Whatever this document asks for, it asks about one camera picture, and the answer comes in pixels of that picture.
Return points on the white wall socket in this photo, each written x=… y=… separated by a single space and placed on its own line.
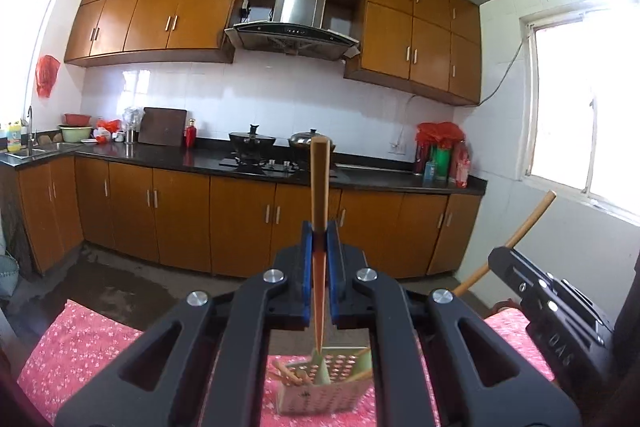
x=397 y=148

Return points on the yellow detergent bottle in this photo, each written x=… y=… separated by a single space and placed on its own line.
x=14 y=137

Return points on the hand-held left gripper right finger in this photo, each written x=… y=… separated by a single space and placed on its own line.
x=336 y=267

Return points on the red bags with bottles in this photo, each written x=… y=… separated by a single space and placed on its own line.
x=442 y=147

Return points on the hanging red plastic bag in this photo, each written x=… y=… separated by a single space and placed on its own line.
x=47 y=77

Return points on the small window by sink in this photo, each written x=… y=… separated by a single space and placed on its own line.
x=25 y=42

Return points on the green plastic basin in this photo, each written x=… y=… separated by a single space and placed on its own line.
x=76 y=134

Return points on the steel range hood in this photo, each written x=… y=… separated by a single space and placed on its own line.
x=295 y=32

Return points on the black kitchen countertop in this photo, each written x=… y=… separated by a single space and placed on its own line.
x=210 y=159

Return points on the red floral tablecloth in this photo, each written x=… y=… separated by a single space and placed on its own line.
x=75 y=357

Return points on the red and white plastic bag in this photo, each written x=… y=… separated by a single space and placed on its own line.
x=107 y=129

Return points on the gas stove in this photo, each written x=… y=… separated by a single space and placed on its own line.
x=260 y=164

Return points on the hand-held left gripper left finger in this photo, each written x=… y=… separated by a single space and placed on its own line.
x=306 y=267

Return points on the grey-green perforated utensil holder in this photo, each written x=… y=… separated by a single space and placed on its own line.
x=325 y=392

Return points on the red plastic basin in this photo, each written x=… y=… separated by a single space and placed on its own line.
x=77 y=120

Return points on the pale plastic bucket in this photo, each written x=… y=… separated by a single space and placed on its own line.
x=7 y=277

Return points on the dark wooden cutting board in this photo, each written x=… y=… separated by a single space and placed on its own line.
x=162 y=127

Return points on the large bright window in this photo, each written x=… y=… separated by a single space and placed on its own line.
x=575 y=97

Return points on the steel pot with lid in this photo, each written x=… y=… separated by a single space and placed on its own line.
x=301 y=141

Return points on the black wok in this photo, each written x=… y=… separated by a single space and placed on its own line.
x=252 y=142

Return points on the steel kitchen sink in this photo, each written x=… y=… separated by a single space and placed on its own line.
x=40 y=151

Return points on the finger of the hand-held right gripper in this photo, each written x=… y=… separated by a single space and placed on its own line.
x=515 y=269

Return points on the steel cups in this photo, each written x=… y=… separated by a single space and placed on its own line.
x=131 y=127

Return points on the red bottle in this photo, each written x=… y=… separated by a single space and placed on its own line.
x=190 y=136

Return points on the blue bottle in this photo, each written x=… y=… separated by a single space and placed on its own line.
x=430 y=171

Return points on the brown lower kitchen cabinets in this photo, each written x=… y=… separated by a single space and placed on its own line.
x=180 y=217

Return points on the sink faucet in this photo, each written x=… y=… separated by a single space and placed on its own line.
x=30 y=127

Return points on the long wooden stick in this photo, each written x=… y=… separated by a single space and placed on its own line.
x=525 y=227

